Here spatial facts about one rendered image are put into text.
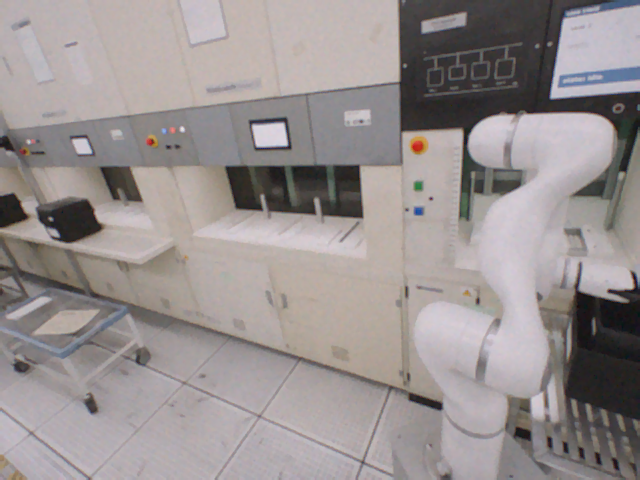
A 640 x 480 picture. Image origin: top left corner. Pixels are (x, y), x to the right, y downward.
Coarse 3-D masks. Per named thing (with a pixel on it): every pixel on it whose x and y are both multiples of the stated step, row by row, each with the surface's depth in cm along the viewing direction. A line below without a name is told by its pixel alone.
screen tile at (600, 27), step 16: (608, 16) 83; (576, 32) 87; (592, 32) 86; (608, 32) 84; (624, 32) 83; (592, 48) 87; (608, 48) 86; (576, 64) 90; (592, 64) 88; (608, 64) 87
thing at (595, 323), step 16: (592, 304) 93; (608, 304) 95; (624, 304) 93; (592, 320) 90; (608, 320) 97; (624, 320) 94; (592, 336) 86; (608, 336) 80; (624, 336) 77; (608, 352) 81; (624, 352) 80
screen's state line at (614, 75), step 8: (584, 72) 90; (592, 72) 89; (600, 72) 88; (608, 72) 88; (616, 72) 87; (624, 72) 86; (632, 72) 86; (560, 80) 93; (568, 80) 92; (576, 80) 91; (584, 80) 90; (592, 80) 90; (600, 80) 89; (608, 80) 88; (616, 80) 88; (624, 80) 87; (632, 80) 86; (560, 88) 93
